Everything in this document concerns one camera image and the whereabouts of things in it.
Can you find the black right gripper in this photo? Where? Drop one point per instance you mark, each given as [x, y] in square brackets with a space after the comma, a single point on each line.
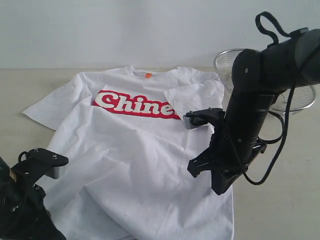
[220, 159]

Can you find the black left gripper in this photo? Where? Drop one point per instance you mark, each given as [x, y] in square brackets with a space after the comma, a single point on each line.
[23, 219]

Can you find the white t-shirt red logo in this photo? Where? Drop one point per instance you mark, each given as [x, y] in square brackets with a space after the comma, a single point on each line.
[128, 152]

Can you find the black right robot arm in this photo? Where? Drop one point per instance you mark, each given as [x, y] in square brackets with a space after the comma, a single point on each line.
[258, 77]

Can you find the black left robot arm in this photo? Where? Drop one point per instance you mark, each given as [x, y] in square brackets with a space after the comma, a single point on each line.
[6, 172]

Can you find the orange garment tag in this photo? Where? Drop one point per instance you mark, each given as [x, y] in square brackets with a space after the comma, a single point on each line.
[148, 75]

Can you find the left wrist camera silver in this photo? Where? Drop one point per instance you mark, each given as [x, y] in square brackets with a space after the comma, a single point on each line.
[38, 162]

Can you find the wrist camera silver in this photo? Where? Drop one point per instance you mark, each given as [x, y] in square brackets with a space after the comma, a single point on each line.
[196, 119]
[38, 162]

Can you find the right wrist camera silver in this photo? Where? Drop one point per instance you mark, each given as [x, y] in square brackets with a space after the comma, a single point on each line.
[196, 119]

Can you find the metal wire mesh basket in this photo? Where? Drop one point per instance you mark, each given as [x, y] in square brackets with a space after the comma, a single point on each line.
[303, 97]

